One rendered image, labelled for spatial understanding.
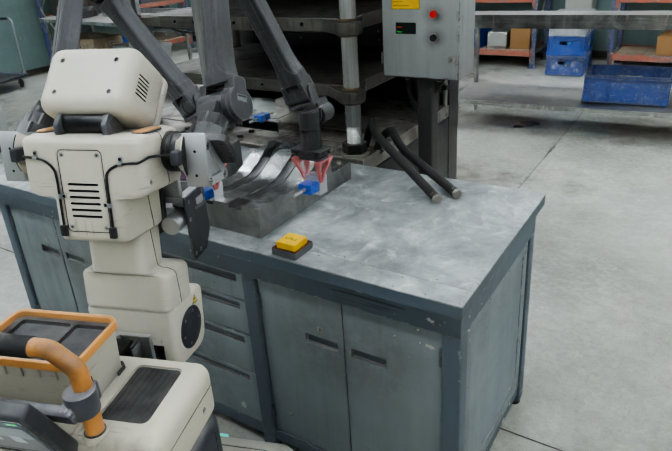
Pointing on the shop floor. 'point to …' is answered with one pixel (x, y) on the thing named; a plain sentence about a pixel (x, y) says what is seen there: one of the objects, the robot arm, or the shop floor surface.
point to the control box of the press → (428, 33)
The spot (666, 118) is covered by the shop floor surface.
